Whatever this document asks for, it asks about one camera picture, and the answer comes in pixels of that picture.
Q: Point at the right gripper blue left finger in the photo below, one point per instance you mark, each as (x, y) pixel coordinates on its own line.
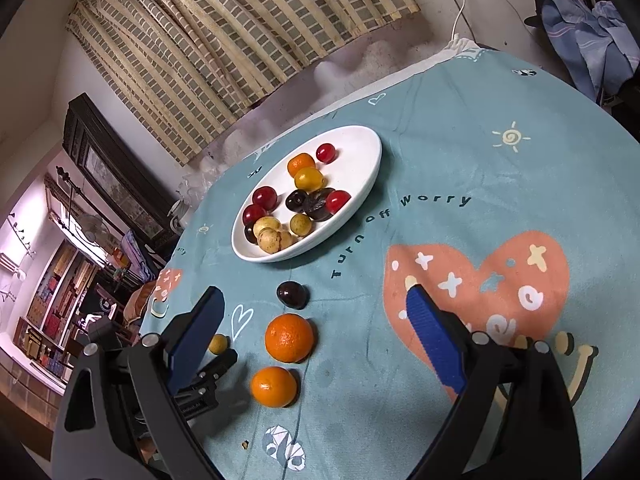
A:
(93, 436)

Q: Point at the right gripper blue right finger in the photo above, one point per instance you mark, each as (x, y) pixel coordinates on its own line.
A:
(537, 437)

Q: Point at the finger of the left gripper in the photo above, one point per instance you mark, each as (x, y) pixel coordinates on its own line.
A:
(222, 362)

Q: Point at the small yellow green fruit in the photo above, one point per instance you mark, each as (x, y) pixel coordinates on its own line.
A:
(219, 344)

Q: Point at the large orange mandarin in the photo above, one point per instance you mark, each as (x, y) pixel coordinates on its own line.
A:
(289, 338)

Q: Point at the dark plum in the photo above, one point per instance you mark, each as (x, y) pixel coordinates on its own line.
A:
(293, 295)
(249, 235)
(296, 200)

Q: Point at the brownish yellow round fruit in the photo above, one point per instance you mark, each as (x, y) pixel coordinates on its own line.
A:
(272, 241)

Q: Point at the large yellow loquat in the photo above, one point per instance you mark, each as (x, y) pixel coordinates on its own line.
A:
(266, 222)

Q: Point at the large dark wrinkled fruit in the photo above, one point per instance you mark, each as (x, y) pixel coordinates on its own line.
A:
(315, 205)

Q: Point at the red cherry tomato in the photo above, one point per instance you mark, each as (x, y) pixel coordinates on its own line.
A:
(326, 153)
(336, 200)

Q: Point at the yellow orange persimmon fruit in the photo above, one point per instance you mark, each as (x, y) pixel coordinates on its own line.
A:
(309, 180)

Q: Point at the small orange mandarin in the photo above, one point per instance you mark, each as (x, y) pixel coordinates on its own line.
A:
(299, 162)

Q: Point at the wooden bookshelf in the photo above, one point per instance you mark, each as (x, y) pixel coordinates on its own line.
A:
(45, 333)

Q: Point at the standing fan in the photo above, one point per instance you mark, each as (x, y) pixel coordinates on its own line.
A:
(94, 229)

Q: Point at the dark framed picture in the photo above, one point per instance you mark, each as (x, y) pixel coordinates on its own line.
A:
(116, 173)

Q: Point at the teal printed tablecloth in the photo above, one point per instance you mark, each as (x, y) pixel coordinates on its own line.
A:
(509, 196)

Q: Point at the white oval plate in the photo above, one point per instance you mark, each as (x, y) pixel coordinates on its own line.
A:
(355, 169)

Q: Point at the beige checked curtain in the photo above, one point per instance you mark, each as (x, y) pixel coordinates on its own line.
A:
(189, 69)

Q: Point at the blue clothes pile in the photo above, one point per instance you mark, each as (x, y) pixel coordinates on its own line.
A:
(595, 44)

